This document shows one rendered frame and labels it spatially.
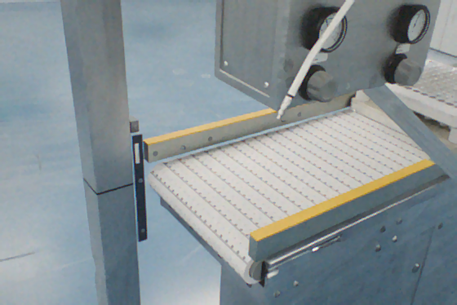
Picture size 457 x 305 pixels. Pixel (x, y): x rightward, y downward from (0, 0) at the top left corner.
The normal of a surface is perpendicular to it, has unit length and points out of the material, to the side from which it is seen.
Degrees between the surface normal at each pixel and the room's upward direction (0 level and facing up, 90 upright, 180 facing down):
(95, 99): 90
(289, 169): 0
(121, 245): 90
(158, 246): 0
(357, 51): 90
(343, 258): 90
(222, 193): 0
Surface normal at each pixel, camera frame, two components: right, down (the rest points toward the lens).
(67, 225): 0.07, -0.87
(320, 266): 0.61, 0.42
